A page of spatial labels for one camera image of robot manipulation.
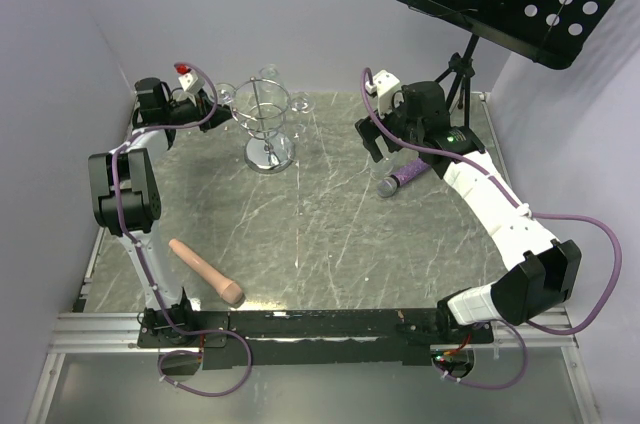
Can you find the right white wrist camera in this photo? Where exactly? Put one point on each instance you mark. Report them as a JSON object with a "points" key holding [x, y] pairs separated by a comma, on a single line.
{"points": [[382, 88]]}

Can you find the clear wine glass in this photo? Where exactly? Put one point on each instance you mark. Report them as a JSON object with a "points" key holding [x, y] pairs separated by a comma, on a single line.
{"points": [[302, 103], [382, 168], [270, 72], [225, 93]]}

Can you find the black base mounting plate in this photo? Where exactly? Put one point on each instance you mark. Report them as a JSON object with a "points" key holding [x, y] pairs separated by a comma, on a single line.
{"points": [[305, 337]]}

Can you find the clear wine glass front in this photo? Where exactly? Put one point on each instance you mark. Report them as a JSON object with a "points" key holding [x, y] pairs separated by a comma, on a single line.
{"points": [[382, 168]]}

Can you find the beige pink microphone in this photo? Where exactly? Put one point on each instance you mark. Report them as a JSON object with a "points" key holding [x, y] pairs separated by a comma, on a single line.
{"points": [[228, 290]]}

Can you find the purple glitter microphone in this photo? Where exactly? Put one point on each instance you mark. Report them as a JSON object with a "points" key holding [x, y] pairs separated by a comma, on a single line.
{"points": [[390, 184]]}

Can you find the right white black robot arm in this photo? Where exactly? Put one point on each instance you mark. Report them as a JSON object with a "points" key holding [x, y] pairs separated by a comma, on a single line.
{"points": [[540, 271]]}

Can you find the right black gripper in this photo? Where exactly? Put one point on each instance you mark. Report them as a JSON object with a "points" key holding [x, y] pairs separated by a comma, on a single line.
{"points": [[368, 132]]}

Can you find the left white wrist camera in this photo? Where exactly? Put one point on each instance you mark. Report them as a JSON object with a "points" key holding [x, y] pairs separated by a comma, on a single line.
{"points": [[190, 80]]}

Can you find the chrome wine glass rack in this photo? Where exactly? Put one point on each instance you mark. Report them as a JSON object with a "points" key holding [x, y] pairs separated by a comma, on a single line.
{"points": [[260, 107]]}

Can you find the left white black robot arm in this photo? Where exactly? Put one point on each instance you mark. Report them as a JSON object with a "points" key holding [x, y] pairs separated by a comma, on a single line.
{"points": [[125, 196]]}

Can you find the clear wine glass back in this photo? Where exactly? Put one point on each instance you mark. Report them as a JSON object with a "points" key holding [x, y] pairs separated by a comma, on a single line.
{"points": [[270, 72]]}

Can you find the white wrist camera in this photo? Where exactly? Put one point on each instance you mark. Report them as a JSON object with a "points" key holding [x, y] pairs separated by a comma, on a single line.
{"points": [[190, 80], [382, 88]]}

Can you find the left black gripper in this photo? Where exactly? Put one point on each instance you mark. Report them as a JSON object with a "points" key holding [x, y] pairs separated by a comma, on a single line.
{"points": [[207, 113]]}

